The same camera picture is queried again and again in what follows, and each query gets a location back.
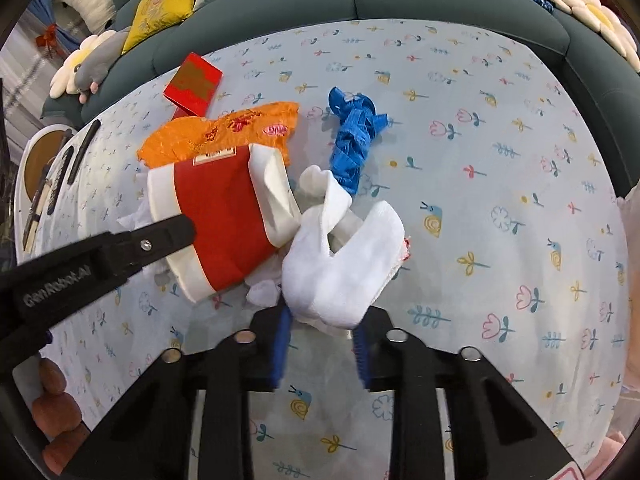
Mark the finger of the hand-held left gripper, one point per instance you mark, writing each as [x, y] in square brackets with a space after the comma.
[150, 242]

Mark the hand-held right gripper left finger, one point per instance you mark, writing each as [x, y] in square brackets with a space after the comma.
[280, 345]

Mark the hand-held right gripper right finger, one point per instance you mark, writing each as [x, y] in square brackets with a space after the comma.
[361, 355]

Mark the person's left hand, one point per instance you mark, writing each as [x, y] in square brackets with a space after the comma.
[55, 415]

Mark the crumpled white tissue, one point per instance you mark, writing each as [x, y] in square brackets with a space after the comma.
[134, 219]
[264, 292]

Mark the slim dark remote control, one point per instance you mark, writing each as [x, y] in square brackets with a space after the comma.
[84, 151]

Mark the pink and white wrapper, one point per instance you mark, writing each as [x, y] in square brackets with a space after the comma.
[407, 250]

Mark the small orange plastic bag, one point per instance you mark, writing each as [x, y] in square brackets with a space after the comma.
[200, 135]

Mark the round white wooden side table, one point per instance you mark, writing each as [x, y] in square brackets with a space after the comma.
[37, 160]

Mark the flat red box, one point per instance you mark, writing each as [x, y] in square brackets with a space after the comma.
[192, 85]

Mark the grey plush toy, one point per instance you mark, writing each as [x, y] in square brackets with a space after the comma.
[100, 60]

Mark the blue plastic bag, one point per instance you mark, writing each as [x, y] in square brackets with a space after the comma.
[352, 145]

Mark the red curtain tie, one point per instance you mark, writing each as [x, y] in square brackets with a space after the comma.
[49, 40]

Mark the yellow embroidered cushion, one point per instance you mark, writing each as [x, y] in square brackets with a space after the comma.
[160, 10]

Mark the light blue floral tablecloth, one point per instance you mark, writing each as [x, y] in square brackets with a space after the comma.
[500, 160]

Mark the long white plush toy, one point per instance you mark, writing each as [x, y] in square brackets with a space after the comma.
[85, 2]

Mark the blue curtain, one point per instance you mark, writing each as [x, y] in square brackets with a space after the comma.
[45, 5]

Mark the pink fleece cloth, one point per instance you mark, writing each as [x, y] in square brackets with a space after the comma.
[602, 457]

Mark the teal corner sofa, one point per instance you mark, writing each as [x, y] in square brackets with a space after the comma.
[300, 0]

